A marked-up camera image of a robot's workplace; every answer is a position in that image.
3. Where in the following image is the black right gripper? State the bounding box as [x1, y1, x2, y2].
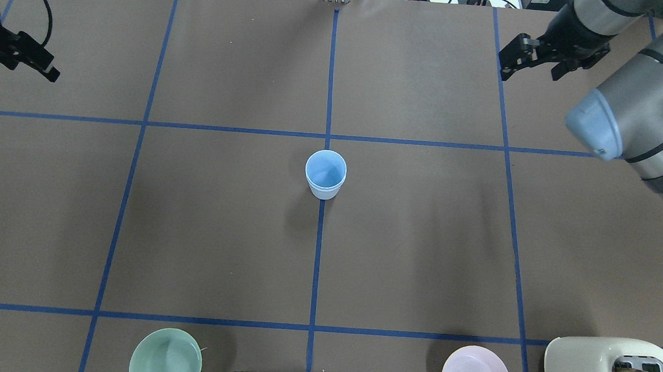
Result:
[498, 4, 612, 82]

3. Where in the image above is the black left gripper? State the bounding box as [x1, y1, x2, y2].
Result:
[0, 12, 61, 83]

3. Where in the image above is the light blue cup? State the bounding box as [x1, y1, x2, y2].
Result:
[304, 150, 348, 192]
[306, 178, 345, 201]

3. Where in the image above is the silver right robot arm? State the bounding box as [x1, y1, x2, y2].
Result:
[498, 0, 663, 199]

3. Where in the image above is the green bowl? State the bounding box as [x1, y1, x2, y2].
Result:
[128, 328, 204, 372]

